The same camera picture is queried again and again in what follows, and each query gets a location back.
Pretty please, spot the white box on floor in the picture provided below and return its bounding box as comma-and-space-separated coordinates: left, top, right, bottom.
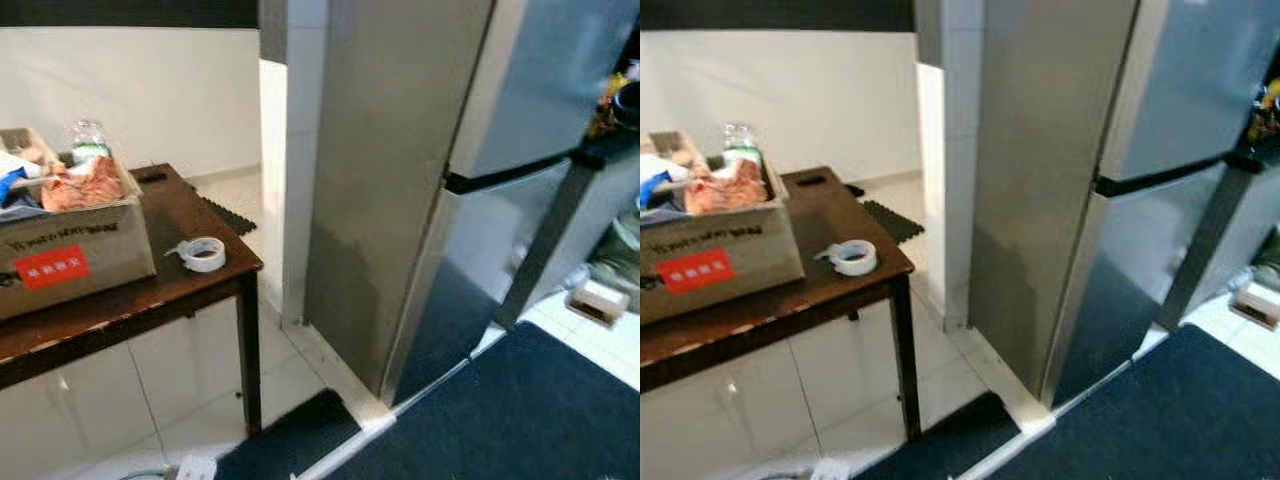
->
1230, 282, 1280, 331
565, 280, 633, 326

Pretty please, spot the orange plastic bag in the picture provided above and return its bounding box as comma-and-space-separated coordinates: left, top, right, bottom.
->
685, 158, 776, 214
42, 155, 126, 211

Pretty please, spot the dark brown wooden table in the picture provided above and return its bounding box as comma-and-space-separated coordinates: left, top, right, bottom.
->
0, 163, 264, 436
640, 165, 916, 443

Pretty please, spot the white tape roll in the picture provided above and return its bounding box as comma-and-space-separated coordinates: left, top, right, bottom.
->
815, 240, 879, 276
165, 237, 227, 273

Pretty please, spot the silver two-door fridge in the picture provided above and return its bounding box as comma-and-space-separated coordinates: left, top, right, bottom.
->
968, 0, 1280, 409
303, 0, 641, 406

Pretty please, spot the blue item in box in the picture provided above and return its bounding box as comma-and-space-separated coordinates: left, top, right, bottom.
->
640, 170, 691, 216
0, 168, 46, 211

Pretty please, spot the cardboard box with red label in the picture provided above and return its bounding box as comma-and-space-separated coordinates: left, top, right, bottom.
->
640, 130, 806, 324
0, 127, 158, 321

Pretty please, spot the large dark blue carpet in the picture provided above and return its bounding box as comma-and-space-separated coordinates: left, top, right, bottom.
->
985, 323, 1280, 480
325, 320, 641, 480

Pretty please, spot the small black rubber mat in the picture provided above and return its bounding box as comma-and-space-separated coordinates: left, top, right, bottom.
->
200, 195, 259, 236
862, 200, 926, 244

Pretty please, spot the clear plastic bottle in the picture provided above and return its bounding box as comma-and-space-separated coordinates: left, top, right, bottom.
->
70, 120, 111, 166
722, 124, 763, 168

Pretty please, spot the small dark blue carpet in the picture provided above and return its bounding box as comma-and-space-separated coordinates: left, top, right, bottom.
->
215, 388, 361, 480
855, 392, 1021, 480

